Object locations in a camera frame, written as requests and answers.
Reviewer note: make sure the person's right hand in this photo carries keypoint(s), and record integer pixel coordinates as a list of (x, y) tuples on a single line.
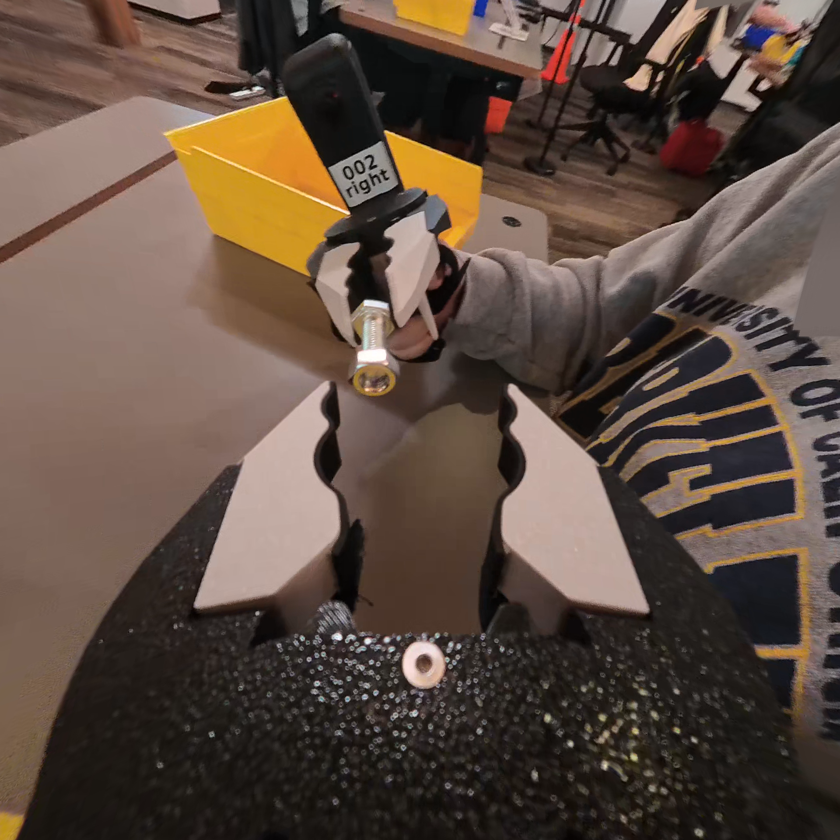
[(413, 344)]

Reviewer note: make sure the silver flange nut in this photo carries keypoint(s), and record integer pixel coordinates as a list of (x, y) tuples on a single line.
[(375, 371)]

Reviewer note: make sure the large yellow plastic bin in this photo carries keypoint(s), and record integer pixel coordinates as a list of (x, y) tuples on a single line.
[(262, 190)]

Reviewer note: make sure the silver hex bolt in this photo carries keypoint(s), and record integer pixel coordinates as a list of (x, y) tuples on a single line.
[(372, 321)]

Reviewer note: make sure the orange traffic cone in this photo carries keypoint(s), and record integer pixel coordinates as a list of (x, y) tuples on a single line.
[(561, 49)]

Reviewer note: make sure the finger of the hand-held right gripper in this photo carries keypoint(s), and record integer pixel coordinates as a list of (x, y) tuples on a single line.
[(334, 289), (413, 262)]

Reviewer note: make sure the background work table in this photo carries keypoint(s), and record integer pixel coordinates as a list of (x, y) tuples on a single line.
[(472, 46)]

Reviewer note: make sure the black jacket on chair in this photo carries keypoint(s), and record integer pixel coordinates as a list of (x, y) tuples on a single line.
[(262, 39)]

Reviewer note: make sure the black office chair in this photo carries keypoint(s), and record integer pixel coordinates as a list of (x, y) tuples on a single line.
[(610, 85)]

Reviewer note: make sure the red bag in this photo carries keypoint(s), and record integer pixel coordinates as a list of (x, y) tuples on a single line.
[(689, 145)]

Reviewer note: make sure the small yellow bin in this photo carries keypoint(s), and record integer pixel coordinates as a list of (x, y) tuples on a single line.
[(436, 13)]

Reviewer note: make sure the black tripod stand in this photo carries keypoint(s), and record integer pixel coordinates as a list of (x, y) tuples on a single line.
[(548, 161)]

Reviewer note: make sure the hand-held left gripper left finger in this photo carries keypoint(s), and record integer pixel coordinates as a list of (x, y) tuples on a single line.
[(275, 525)]

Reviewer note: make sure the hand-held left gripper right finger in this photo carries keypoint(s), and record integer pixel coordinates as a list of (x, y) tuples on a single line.
[(571, 525)]

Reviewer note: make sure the orange bin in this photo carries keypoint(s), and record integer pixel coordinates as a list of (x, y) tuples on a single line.
[(499, 115)]

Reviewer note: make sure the wooden post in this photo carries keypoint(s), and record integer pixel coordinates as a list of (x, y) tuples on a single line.
[(115, 19)]

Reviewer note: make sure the person's right forearm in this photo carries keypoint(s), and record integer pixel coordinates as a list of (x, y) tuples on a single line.
[(525, 308)]

